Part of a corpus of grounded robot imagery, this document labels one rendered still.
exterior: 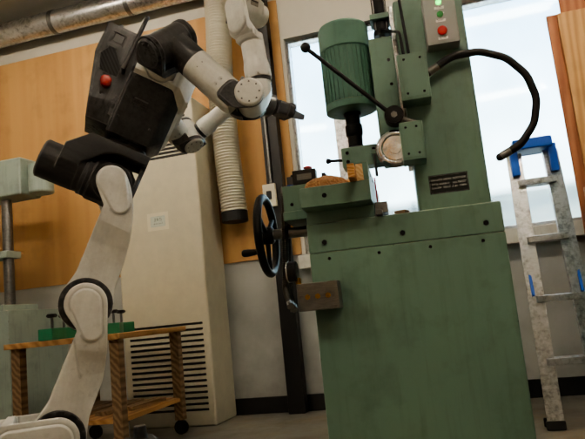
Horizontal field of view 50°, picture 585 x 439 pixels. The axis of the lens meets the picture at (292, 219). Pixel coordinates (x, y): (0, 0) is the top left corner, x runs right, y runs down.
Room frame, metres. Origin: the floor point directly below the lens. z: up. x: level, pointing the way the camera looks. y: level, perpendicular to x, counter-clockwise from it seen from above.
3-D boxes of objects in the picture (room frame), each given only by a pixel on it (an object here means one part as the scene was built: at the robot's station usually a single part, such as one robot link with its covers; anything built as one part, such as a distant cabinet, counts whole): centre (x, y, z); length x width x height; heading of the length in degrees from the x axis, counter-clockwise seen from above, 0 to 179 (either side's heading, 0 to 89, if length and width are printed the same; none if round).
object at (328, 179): (1.87, -0.11, 0.92); 0.14 x 0.09 x 0.04; 80
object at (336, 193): (2.11, -0.14, 0.87); 0.61 x 0.30 x 0.06; 170
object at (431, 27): (1.89, -0.53, 1.40); 0.10 x 0.06 x 0.16; 80
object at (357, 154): (2.08, -0.26, 1.03); 0.14 x 0.07 x 0.09; 80
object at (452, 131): (2.04, -0.53, 1.16); 0.22 x 0.22 x 0.72; 80
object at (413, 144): (1.90, -0.40, 1.02); 0.09 x 0.07 x 0.12; 170
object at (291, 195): (2.13, -0.05, 0.91); 0.15 x 0.14 x 0.09; 170
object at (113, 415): (3.03, 0.96, 0.32); 0.66 x 0.57 x 0.64; 166
